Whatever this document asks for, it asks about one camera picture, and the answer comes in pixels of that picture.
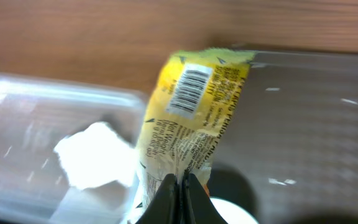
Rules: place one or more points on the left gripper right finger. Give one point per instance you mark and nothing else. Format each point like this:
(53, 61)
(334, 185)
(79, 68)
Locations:
(197, 206)

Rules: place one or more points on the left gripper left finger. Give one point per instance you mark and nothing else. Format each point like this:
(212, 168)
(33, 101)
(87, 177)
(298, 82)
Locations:
(165, 206)

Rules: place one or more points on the white paper napkin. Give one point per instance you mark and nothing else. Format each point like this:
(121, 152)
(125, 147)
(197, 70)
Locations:
(100, 165)

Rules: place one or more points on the yellow snack wrapper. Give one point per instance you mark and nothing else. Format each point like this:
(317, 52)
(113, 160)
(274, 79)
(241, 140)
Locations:
(188, 113)

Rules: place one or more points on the clear plastic waste bin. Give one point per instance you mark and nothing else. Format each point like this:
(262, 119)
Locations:
(35, 114)

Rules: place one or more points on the light blue rice bowl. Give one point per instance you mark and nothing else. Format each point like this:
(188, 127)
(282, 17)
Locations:
(232, 213)

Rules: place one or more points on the dark brown serving tray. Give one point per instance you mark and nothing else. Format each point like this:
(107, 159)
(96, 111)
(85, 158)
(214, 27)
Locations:
(293, 140)

